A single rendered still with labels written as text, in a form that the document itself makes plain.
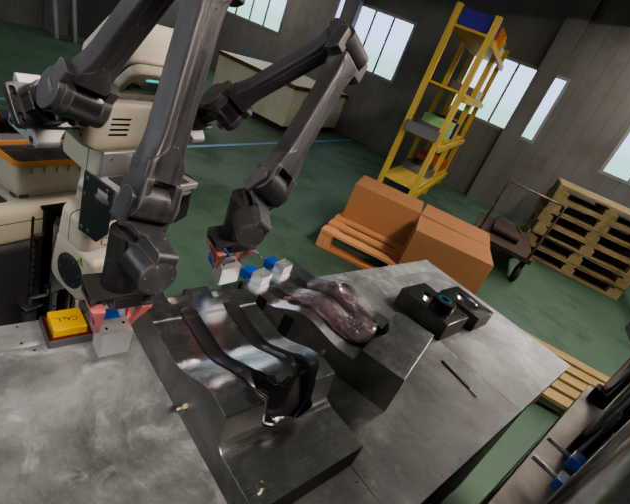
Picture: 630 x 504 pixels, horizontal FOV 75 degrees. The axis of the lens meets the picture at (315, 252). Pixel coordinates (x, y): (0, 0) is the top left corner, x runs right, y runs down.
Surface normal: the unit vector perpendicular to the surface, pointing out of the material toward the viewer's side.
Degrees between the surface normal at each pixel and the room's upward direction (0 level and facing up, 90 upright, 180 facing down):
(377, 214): 90
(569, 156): 90
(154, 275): 91
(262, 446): 0
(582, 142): 90
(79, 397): 0
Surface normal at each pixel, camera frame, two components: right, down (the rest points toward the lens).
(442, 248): -0.30, 0.34
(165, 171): 0.81, 0.28
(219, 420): -0.71, 0.07
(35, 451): 0.35, -0.83
